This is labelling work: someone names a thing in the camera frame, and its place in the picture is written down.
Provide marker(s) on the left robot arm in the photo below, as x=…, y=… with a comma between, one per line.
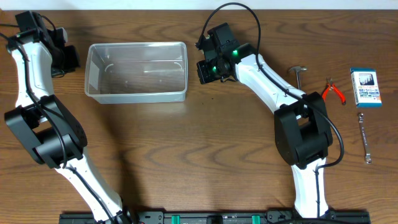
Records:
x=42, y=123

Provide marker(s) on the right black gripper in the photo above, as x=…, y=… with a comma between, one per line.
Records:
x=203, y=73

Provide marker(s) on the small claw hammer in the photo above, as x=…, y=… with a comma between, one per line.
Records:
x=298, y=70

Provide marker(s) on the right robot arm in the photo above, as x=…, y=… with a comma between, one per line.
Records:
x=302, y=129

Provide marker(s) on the silver wrench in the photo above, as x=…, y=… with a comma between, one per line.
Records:
x=367, y=157

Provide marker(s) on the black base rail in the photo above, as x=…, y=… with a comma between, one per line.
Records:
x=270, y=216

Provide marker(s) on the clear plastic container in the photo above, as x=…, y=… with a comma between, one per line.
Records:
x=137, y=72

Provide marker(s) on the blue white screw box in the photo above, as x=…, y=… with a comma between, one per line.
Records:
x=365, y=87

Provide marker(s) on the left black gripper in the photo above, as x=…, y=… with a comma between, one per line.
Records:
x=71, y=58

